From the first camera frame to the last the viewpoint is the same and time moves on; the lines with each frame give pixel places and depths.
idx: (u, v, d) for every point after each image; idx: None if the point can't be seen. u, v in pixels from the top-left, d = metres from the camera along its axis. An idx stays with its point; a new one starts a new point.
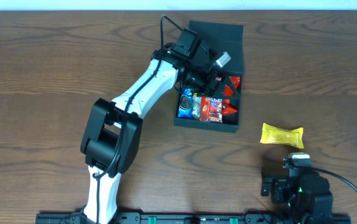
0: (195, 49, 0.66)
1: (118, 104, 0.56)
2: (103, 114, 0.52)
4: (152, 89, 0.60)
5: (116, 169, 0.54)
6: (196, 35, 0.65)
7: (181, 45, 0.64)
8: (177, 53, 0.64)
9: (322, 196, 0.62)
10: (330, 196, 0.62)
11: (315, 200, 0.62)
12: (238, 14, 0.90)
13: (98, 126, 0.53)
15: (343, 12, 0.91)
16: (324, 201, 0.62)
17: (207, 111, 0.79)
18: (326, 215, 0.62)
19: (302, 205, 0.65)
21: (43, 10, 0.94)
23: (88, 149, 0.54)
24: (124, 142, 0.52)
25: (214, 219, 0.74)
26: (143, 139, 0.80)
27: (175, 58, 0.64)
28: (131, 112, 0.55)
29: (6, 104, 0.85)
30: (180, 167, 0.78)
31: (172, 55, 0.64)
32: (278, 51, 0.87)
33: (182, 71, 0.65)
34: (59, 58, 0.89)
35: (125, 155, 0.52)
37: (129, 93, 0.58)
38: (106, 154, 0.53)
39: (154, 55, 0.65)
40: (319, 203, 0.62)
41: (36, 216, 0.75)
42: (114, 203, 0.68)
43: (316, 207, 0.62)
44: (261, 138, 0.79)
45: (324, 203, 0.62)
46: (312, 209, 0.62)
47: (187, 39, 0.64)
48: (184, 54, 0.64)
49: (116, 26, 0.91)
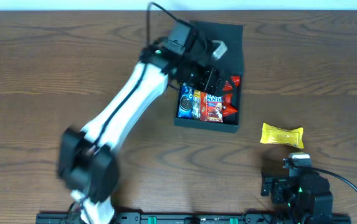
0: (189, 46, 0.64)
1: (92, 131, 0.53)
2: (73, 147, 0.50)
4: (130, 108, 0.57)
5: (92, 198, 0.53)
6: (190, 30, 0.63)
7: (174, 43, 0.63)
8: (169, 51, 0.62)
9: (322, 196, 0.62)
10: (330, 196, 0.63)
11: (315, 200, 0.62)
12: (238, 14, 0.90)
13: (69, 157, 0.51)
15: (344, 12, 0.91)
16: (324, 201, 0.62)
17: (206, 112, 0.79)
18: (326, 215, 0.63)
19: (302, 205, 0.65)
21: (43, 10, 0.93)
23: (64, 175, 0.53)
24: (95, 177, 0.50)
25: (214, 219, 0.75)
26: (144, 139, 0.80)
27: (166, 58, 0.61)
28: (104, 143, 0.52)
29: (6, 104, 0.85)
30: (180, 167, 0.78)
31: (163, 53, 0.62)
32: (278, 51, 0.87)
33: (174, 72, 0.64)
34: (59, 58, 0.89)
35: (98, 188, 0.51)
37: (106, 114, 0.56)
38: (80, 183, 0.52)
39: (142, 56, 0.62)
40: (319, 203, 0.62)
41: (36, 216, 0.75)
42: (108, 208, 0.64)
43: (317, 207, 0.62)
44: (261, 138, 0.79)
45: (324, 203, 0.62)
46: (311, 209, 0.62)
47: (182, 32, 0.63)
48: (177, 53, 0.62)
49: (116, 27, 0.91)
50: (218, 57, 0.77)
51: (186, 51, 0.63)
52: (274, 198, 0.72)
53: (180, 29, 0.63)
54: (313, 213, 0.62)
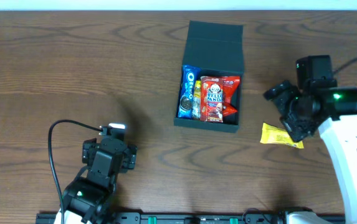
0: (112, 169, 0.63)
1: None
2: None
4: None
5: None
6: (111, 157, 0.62)
7: (98, 171, 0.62)
8: (95, 180, 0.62)
9: (319, 59, 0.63)
10: (328, 60, 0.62)
11: (313, 60, 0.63)
12: (238, 15, 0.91)
13: None
15: (343, 12, 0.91)
16: (321, 61, 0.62)
17: (206, 112, 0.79)
18: (328, 78, 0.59)
19: (305, 75, 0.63)
21: (44, 10, 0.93)
23: None
24: None
25: (214, 219, 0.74)
26: (143, 139, 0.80)
27: (93, 196, 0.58)
28: None
29: (6, 104, 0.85)
30: (180, 167, 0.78)
31: (85, 192, 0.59)
32: (278, 51, 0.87)
33: (99, 208, 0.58)
34: (59, 58, 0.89)
35: None
37: None
38: None
39: (66, 196, 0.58)
40: (318, 63, 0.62)
41: (36, 216, 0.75)
42: None
43: (314, 68, 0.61)
44: (261, 139, 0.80)
45: (321, 62, 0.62)
46: (311, 71, 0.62)
47: (103, 162, 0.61)
48: (103, 183, 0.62)
49: (116, 27, 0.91)
50: (121, 129, 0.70)
51: (109, 177, 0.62)
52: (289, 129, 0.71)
53: (101, 158, 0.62)
54: (313, 74, 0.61)
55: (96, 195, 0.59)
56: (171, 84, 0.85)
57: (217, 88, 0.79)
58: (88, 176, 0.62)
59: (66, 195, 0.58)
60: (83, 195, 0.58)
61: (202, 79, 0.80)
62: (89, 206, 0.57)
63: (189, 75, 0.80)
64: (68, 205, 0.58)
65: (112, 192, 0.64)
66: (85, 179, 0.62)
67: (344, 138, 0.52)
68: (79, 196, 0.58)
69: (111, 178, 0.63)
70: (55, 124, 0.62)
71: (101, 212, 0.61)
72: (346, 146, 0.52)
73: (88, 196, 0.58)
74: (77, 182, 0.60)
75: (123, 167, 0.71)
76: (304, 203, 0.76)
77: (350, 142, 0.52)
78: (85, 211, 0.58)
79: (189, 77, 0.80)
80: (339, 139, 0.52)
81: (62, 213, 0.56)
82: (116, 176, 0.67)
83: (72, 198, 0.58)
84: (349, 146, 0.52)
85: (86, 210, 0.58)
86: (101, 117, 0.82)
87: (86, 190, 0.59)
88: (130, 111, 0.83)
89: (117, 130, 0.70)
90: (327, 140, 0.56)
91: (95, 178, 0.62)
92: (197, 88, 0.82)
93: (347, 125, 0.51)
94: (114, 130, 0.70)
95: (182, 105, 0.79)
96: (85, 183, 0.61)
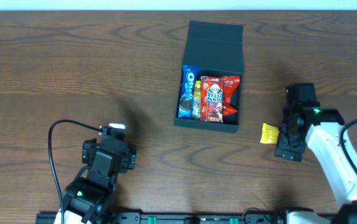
0: (112, 169, 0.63)
1: None
2: None
4: None
5: None
6: (111, 156, 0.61)
7: (98, 171, 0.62)
8: (95, 180, 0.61)
9: (304, 86, 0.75)
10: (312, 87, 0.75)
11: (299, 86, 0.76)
12: (238, 15, 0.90)
13: None
15: (343, 12, 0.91)
16: (306, 88, 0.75)
17: (206, 112, 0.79)
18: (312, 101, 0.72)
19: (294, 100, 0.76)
21: (43, 10, 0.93)
23: None
24: None
25: (214, 219, 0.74)
26: (143, 139, 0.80)
27: (93, 196, 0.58)
28: None
29: (6, 104, 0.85)
30: (180, 167, 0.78)
31: (85, 192, 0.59)
32: (278, 51, 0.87)
33: (99, 208, 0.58)
34: (59, 58, 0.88)
35: None
37: None
38: None
39: (66, 196, 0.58)
40: (303, 90, 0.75)
41: (36, 216, 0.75)
42: None
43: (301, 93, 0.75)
44: (261, 139, 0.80)
45: (306, 89, 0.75)
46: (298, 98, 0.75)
47: (103, 162, 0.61)
48: (103, 183, 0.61)
49: (116, 26, 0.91)
50: (121, 129, 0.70)
51: (109, 177, 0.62)
52: (281, 142, 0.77)
53: (101, 158, 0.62)
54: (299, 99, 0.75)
55: (96, 195, 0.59)
56: (171, 84, 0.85)
57: (217, 88, 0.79)
58: (88, 176, 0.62)
59: (66, 195, 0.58)
60: (83, 195, 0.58)
61: (202, 79, 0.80)
62: (89, 206, 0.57)
63: (189, 75, 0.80)
64: (68, 205, 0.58)
65: (112, 192, 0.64)
66: (85, 179, 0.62)
67: (326, 137, 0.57)
68: (79, 196, 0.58)
69: (111, 178, 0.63)
70: (55, 124, 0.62)
71: (101, 212, 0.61)
72: (328, 143, 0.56)
73: (88, 196, 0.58)
74: (77, 182, 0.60)
75: (123, 167, 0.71)
76: (304, 203, 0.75)
77: (331, 139, 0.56)
78: (85, 211, 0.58)
79: (189, 77, 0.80)
80: (321, 137, 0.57)
81: (62, 213, 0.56)
82: (116, 176, 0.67)
83: (72, 198, 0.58)
84: (331, 142, 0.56)
85: (86, 210, 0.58)
86: (101, 117, 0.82)
87: (86, 190, 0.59)
88: (130, 111, 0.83)
89: (117, 130, 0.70)
90: (313, 146, 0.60)
91: (95, 178, 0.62)
92: (197, 88, 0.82)
93: (328, 127, 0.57)
94: (114, 130, 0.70)
95: (182, 105, 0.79)
96: (85, 183, 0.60)
